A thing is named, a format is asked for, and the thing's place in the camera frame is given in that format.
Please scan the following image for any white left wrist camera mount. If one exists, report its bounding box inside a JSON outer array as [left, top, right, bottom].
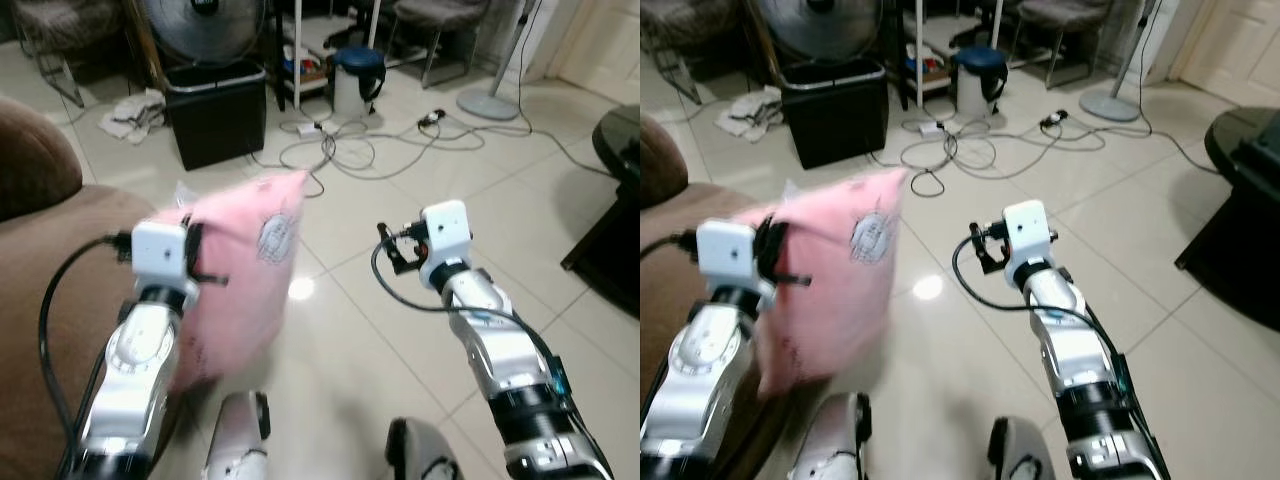
[[130, 220, 191, 291], [695, 218, 766, 296]]

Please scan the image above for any grey floor cable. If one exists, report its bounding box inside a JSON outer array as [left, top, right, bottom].
[[248, 108, 531, 199], [870, 108, 1151, 199]]

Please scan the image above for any brown fabric sofa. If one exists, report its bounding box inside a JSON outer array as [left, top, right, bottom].
[[0, 95, 216, 480], [640, 110, 791, 480]]

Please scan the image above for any brown wooden stick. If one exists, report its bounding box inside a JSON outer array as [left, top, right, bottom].
[[745, 0, 786, 86], [122, 0, 166, 91]]

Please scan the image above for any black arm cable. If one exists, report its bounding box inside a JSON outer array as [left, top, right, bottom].
[[38, 232, 136, 480], [640, 232, 701, 263], [370, 240, 561, 401], [952, 235, 1131, 401]]

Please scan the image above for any silver robot leg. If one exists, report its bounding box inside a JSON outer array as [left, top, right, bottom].
[[790, 392, 873, 480], [205, 390, 273, 480], [988, 417, 1059, 480], [385, 417, 466, 480]]

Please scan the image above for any silver left robot leg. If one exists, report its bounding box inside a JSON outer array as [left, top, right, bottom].
[[205, 390, 273, 480], [790, 392, 873, 480]]

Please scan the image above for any grey floor fan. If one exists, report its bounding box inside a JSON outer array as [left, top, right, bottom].
[[755, 0, 886, 66], [135, 0, 269, 69]]

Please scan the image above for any silver right robot leg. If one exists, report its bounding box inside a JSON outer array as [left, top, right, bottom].
[[988, 417, 1059, 480], [385, 417, 466, 480]]

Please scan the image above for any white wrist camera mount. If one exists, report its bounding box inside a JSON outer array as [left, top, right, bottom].
[[695, 218, 766, 296], [1002, 200, 1056, 291], [130, 220, 191, 291], [418, 200, 473, 289]]

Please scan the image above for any grey fabric metal chair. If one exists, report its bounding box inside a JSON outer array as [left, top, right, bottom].
[[640, 0, 746, 101], [1010, 0, 1113, 89], [385, 0, 493, 89], [10, 0, 126, 109]]

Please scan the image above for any black plastic bin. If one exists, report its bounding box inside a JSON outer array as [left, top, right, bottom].
[[163, 60, 269, 171], [780, 58, 891, 169]]

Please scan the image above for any round black glass table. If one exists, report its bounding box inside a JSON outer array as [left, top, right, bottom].
[[1175, 107, 1280, 331], [560, 103, 641, 319]]

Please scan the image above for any pink pillow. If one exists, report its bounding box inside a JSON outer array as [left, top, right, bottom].
[[745, 167, 911, 399], [150, 168, 311, 393]]

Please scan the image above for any white crumpled cloth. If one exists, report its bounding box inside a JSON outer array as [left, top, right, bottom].
[[715, 85, 786, 141], [98, 88, 169, 144]]

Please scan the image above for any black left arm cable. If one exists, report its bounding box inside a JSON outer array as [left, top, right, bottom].
[[38, 232, 136, 480], [640, 232, 701, 263]]

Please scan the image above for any cream panel door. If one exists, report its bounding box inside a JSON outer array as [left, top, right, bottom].
[[1170, 0, 1280, 109], [545, 0, 641, 106]]

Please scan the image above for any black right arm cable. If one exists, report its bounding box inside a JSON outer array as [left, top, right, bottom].
[[952, 235, 1131, 401], [370, 240, 561, 401]]

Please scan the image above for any grey fan stand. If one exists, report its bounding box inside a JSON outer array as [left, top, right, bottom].
[[457, 0, 541, 122], [1078, 0, 1166, 123]]

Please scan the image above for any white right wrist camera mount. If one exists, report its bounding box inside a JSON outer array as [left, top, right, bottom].
[[418, 200, 473, 289], [1002, 200, 1056, 291]]

